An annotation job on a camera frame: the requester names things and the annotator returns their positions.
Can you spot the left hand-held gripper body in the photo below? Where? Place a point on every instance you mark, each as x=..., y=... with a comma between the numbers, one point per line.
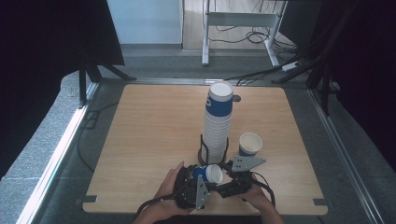
x=186, y=193

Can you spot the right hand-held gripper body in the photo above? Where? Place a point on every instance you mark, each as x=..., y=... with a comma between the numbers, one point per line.
x=236, y=183

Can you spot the white and blue paper cup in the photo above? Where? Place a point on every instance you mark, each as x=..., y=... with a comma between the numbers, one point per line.
x=211, y=173
x=250, y=143

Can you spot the stack of paper cups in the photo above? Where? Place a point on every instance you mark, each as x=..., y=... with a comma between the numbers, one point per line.
x=218, y=130

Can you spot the person's left hand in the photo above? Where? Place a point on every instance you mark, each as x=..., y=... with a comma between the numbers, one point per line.
x=166, y=193

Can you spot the person's right hand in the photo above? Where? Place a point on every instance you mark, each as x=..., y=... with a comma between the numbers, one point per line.
x=257, y=196

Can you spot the round dark table grommet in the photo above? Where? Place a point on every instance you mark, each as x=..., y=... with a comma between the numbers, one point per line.
x=237, y=98

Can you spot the white power strip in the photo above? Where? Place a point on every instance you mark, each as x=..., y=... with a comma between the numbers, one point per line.
x=291, y=66

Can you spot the black metal stand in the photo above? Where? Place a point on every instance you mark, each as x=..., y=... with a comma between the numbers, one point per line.
x=325, y=77

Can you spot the black tripod stand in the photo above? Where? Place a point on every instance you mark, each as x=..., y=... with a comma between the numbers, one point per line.
x=82, y=81

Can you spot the black curtain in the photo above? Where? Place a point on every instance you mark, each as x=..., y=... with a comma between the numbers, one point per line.
x=367, y=62
x=46, y=62

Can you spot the aluminium floor rail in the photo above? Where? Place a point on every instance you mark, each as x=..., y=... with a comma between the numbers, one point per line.
x=345, y=155
x=56, y=158
x=155, y=81

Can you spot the white metal desk frame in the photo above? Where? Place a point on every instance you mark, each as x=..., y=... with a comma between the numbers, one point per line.
x=239, y=19

